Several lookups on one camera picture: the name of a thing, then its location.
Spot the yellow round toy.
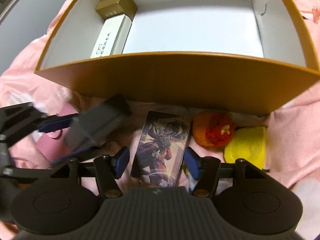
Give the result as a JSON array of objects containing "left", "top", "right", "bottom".
[{"left": 224, "top": 126, "right": 266, "bottom": 170}]

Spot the orange crochet ball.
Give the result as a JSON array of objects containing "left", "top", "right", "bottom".
[{"left": 192, "top": 111, "right": 236, "bottom": 147}]

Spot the orange cardboard storage box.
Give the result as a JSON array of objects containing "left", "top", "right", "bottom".
[{"left": 35, "top": 0, "right": 319, "bottom": 115}]

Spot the pink leather card wallet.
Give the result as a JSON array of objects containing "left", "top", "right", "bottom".
[{"left": 35, "top": 103, "right": 81, "bottom": 163}]

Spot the duck plush keychain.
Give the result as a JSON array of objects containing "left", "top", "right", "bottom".
[{"left": 182, "top": 161, "right": 201, "bottom": 194}]

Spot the dark grey small box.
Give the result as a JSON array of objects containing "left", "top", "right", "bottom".
[{"left": 64, "top": 94, "right": 132, "bottom": 152}]

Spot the illustrated card box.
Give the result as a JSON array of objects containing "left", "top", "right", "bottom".
[{"left": 130, "top": 111, "right": 191, "bottom": 187}]

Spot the gold small box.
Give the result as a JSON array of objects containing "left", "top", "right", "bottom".
[{"left": 95, "top": 0, "right": 138, "bottom": 20}]

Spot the white long box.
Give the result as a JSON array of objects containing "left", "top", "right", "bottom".
[{"left": 90, "top": 14, "right": 132, "bottom": 59}]

